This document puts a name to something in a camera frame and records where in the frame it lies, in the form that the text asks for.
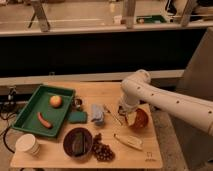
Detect silver fork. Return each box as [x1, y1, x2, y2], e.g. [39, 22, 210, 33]
[103, 105, 123, 126]

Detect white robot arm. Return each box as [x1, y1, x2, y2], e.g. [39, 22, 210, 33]
[119, 70, 213, 136]

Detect dark purple bowl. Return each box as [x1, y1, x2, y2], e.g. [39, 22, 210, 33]
[63, 127, 93, 160]

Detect black measuring scoop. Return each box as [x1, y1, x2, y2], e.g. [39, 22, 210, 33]
[118, 106, 127, 116]

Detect peeled banana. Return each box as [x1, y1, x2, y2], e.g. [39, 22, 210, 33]
[114, 134, 142, 150]

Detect blue crumpled cloth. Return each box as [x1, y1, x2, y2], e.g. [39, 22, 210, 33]
[91, 104, 104, 126]

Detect bunch of dark grapes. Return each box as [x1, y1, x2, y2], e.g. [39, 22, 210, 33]
[92, 134, 115, 162]

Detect green sponge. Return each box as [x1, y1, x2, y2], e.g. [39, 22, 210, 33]
[68, 111, 87, 124]

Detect small metal cup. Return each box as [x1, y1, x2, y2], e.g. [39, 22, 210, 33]
[72, 98, 83, 110]

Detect yellow-red apple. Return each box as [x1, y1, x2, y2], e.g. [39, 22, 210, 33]
[49, 95, 62, 108]

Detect orange sausage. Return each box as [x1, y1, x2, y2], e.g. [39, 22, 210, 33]
[37, 112, 52, 129]

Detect green plastic tray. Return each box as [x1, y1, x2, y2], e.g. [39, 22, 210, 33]
[12, 85, 75, 138]

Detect white paper cup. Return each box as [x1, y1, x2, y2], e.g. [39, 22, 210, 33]
[15, 134, 40, 155]

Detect black cables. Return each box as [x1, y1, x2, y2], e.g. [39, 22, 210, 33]
[0, 85, 21, 154]

